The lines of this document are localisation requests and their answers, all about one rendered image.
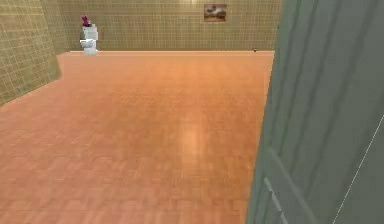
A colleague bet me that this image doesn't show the white toilet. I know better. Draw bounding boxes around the white toilet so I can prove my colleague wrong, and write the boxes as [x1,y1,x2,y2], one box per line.
[79,24,100,56]

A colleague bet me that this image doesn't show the grey-green room door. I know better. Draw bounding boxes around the grey-green room door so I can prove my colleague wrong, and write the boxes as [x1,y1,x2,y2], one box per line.
[245,0,384,224]

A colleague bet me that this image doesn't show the brown framed picture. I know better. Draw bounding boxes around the brown framed picture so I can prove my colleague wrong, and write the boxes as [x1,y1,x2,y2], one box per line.
[203,3,228,23]

